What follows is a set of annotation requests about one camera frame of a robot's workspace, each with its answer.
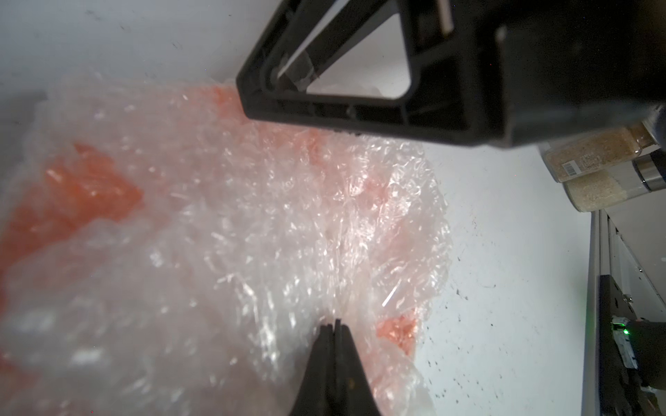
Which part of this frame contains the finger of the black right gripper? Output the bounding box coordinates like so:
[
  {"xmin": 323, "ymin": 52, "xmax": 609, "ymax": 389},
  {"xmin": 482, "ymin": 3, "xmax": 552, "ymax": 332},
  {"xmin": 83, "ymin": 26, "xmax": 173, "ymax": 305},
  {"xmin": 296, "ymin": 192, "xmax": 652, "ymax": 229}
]
[{"xmin": 236, "ymin": 1, "xmax": 502, "ymax": 146}]

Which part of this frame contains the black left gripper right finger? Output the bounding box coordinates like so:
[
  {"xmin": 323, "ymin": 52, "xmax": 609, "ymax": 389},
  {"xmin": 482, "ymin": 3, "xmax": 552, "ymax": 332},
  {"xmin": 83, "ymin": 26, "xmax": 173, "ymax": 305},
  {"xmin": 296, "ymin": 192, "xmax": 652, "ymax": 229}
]
[{"xmin": 332, "ymin": 319, "xmax": 381, "ymax": 416}]

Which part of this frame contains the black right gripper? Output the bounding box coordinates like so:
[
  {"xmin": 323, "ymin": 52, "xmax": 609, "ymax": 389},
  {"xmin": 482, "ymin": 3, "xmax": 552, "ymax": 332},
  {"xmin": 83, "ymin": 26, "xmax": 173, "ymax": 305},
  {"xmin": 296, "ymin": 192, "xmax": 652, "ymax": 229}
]
[{"xmin": 437, "ymin": 1, "xmax": 665, "ymax": 147}]

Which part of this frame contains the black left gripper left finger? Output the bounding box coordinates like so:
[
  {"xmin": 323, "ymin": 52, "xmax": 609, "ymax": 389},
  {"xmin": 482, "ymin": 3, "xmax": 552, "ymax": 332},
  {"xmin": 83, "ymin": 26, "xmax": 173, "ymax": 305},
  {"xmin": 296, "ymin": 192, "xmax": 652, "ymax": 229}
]
[{"xmin": 290, "ymin": 324, "xmax": 334, "ymax": 416}]

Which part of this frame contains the orange plastic plate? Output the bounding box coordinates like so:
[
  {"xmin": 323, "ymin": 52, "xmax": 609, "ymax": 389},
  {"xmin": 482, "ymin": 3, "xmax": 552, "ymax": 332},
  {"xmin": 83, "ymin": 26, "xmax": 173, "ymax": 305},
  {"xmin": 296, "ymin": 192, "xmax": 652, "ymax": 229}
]
[{"xmin": 0, "ymin": 85, "xmax": 420, "ymax": 416}]

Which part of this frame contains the brown spice jar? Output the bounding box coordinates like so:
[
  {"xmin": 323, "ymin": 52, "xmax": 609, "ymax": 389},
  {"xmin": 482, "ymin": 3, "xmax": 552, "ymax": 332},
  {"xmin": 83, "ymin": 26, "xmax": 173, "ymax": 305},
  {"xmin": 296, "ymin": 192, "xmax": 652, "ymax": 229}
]
[{"xmin": 542, "ymin": 122, "xmax": 657, "ymax": 183}]

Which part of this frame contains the black lid spice jar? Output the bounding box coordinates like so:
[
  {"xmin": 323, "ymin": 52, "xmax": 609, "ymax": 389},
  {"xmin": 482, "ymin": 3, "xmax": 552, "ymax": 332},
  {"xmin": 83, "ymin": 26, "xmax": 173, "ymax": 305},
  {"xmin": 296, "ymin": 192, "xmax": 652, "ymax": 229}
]
[{"xmin": 564, "ymin": 148, "xmax": 665, "ymax": 213}]

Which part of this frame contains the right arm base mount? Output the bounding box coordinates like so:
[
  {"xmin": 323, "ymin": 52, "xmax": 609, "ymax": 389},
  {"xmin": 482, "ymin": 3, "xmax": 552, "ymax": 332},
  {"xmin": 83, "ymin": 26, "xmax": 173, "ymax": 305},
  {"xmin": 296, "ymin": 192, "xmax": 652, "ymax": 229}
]
[{"xmin": 598, "ymin": 275, "xmax": 665, "ymax": 415}]

